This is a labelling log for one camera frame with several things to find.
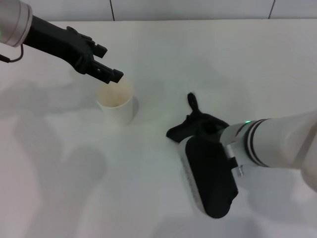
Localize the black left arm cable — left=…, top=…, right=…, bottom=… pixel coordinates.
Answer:
left=0, top=44, right=24, bottom=63

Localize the dark blue rag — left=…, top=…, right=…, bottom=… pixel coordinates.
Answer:
left=165, top=92, right=230, bottom=145

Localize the white paper cup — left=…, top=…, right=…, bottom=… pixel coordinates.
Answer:
left=96, top=78, right=136, bottom=127

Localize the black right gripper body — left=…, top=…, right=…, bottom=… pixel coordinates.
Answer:
left=197, top=120, right=227, bottom=144

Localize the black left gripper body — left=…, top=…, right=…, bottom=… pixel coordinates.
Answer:
left=21, top=15, right=97, bottom=75

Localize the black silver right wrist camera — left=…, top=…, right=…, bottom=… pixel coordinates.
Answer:
left=178, top=135, right=240, bottom=220

